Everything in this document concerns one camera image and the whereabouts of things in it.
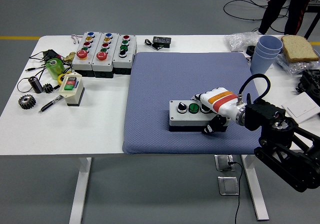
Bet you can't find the robot right hand white black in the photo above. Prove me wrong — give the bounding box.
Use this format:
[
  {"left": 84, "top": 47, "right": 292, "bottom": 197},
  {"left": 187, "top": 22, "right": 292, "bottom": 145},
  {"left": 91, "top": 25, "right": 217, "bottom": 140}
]
[{"left": 191, "top": 86, "right": 242, "bottom": 136}]

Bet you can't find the grey four-button control box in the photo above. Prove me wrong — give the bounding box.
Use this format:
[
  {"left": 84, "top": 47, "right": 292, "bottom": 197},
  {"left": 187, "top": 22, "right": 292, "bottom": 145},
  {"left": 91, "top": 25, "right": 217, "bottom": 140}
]
[{"left": 168, "top": 99, "right": 231, "bottom": 133}]

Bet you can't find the grey five-button control box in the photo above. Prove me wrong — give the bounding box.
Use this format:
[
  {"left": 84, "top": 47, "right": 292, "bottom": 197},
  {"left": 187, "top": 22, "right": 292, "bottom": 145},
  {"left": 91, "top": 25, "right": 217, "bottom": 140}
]
[
  {"left": 71, "top": 31, "right": 103, "bottom": 78},
  {"left": 91, "top": 32, "right": 120, "bottom": 79}
]

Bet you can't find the white printed paper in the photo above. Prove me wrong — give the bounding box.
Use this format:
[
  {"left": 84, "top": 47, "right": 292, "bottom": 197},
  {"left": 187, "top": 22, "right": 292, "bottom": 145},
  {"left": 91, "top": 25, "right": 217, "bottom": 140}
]
[{"left": 231, "top": 49, "right": 255, "bottom": 62}]

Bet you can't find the blue plastic cup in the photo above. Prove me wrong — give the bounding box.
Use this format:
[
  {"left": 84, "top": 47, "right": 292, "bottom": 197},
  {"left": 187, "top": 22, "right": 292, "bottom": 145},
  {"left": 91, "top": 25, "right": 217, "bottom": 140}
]
[
  {"left": 258, "top": 35, "right": 283, "bottom": 53},
  {"left": 249, "top": 49, "right": 279, "bottom": 78},
  {"left": 254, "top": 44, "right": 281, "bottom": 58}
]

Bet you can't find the clear bubble wrap bag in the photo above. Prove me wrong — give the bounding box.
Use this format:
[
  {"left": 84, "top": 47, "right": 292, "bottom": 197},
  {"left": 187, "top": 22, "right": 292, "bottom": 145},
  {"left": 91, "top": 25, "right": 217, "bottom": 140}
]
[{"left": 224, "top": 31, "right": 261, "bottom": 52}]

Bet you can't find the silver floor socket box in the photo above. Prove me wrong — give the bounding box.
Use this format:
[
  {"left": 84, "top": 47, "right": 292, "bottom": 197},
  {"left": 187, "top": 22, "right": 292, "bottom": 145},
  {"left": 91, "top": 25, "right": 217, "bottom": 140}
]
[
  {"left": 217, "top": 176, "right": 240, "bottom": 196},
  {"left": 214, "top": 155, "right": 236, "bottom": 172}
]

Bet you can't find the blue-grey padded mat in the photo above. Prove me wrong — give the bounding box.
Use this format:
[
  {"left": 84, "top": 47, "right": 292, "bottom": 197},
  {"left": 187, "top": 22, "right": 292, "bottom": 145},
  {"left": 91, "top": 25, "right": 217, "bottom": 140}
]
[{"left": 121, "top": 51, "right": 275, "bottom": 156}]

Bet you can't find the black digital meter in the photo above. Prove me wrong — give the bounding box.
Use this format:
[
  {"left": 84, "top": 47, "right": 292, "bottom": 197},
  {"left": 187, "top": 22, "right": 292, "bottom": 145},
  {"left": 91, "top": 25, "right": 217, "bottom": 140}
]
[{"left": 144, "top": 36, "right": 173, "bottom": 50}]

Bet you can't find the bread slice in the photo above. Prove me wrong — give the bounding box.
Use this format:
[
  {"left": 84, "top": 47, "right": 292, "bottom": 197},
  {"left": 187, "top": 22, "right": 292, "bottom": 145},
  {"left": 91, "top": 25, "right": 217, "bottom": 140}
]
[{"left": 280, "top": 34, "right": 320, "bottom": 63}]

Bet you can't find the white table leg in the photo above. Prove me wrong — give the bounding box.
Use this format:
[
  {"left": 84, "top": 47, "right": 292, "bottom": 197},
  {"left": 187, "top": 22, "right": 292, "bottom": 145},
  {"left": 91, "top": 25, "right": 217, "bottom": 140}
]
[
  {"left": 240, "top": 155, "right": 270, "bottom": 221},
  {"left": 68, "top": 157, "right": 93, "bottom": 224}
]

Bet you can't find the grey box with black knob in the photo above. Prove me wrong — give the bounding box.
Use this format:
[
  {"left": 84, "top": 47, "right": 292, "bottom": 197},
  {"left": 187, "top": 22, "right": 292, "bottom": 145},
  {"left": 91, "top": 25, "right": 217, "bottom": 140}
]
[{"left": 111, "top": 34, "right": 138, "bottom": 75}]

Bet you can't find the person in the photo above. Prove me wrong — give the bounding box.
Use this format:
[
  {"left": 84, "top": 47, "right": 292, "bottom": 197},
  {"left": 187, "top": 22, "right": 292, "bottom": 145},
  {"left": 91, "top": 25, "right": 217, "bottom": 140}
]
[{"left": 258, "top": 0, "right": 316, "bottom": 36}]

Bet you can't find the black metal stand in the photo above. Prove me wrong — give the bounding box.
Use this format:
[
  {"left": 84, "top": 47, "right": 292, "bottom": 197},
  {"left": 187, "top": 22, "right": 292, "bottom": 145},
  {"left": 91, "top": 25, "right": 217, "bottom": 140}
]
[{"left": 303, "top": 8, "right": 320, "bottom": 39}]

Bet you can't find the brass fitting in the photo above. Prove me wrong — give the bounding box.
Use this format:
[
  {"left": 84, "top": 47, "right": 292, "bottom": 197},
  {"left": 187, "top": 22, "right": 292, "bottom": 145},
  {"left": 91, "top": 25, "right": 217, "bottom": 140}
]
[{"left": 62, "top": 51, "right": 77, "bottom": 62}]

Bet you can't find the yellow tape roll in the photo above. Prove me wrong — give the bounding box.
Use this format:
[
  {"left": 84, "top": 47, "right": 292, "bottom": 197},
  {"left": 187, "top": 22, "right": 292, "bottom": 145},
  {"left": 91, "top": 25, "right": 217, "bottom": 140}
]
[{"left": 57, "top": 71, "right": 72, "bottom": 86}]

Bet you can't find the green translucent cylinder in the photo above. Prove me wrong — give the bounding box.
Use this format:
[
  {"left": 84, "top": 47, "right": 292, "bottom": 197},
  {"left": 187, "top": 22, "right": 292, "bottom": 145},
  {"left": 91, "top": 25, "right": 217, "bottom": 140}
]
[{"left": 44, "top": 58, "right": 65, "bottom": 81}]

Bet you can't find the black pen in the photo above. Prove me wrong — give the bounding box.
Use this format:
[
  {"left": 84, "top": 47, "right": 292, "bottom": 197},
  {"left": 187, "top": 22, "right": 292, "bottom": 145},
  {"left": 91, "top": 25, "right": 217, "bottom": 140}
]
[{"left": 37, "top": 95, "right": 64, "bottom": 114}]

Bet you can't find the black cylindrical capacitor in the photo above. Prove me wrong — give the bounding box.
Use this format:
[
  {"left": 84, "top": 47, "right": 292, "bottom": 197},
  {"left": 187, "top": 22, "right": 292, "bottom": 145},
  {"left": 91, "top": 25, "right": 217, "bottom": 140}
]
[{"left": 28, "top": 76, "right": 45, "bottom": 94}]

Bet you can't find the large steel gear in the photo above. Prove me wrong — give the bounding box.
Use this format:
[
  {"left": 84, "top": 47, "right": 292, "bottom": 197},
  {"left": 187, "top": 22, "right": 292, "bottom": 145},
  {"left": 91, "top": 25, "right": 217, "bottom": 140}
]
[{"left": 17, "top": 95, "right": 37, "bottom": 110}]

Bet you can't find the black power cable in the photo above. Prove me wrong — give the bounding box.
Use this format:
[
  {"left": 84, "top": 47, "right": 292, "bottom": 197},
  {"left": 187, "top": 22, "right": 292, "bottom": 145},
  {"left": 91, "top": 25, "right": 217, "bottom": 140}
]
[{"left": 227, "top": 161, "right": 244, "bottom": 224}]

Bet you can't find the white wall switch plate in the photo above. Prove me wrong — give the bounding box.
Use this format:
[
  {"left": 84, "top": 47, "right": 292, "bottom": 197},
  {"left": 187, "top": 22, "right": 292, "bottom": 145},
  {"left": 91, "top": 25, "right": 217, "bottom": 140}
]
[{"left": 281, "top": 92, "right": 320, "bottom": 124}]

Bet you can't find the black floor cable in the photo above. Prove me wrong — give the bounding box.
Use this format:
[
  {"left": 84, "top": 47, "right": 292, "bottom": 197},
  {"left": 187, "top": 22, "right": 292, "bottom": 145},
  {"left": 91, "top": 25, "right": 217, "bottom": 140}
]
[{"left": 223, "top": 0, "right": 288, "bottom": 34}]

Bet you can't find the grey metal frame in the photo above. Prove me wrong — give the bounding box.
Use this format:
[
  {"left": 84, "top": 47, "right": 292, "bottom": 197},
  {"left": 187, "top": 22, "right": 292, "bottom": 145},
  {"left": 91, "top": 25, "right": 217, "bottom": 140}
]
[{"left": 306, "top": 0, "right": 320, "bottom": 12}]

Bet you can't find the cream start-stop switch box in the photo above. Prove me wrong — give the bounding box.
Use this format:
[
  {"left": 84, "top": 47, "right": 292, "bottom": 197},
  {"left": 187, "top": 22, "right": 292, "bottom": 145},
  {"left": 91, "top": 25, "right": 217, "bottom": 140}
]
[{"left": 59, "top": 72, "right": 86, "bottom": 107}]

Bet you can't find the black adapter with wires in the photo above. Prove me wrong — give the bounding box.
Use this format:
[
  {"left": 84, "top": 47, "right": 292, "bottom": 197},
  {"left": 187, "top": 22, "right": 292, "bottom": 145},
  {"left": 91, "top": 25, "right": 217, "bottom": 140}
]
[{"left": 28, "top": 49, "right": 62, "bottom": 62}]

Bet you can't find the thin black cable with plug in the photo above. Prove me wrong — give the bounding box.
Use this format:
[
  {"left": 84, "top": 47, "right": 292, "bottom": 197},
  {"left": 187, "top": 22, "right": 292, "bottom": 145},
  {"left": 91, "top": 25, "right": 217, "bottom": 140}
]
[{"left": 16, "top": 61, "right": 51, "bottom": 93}]

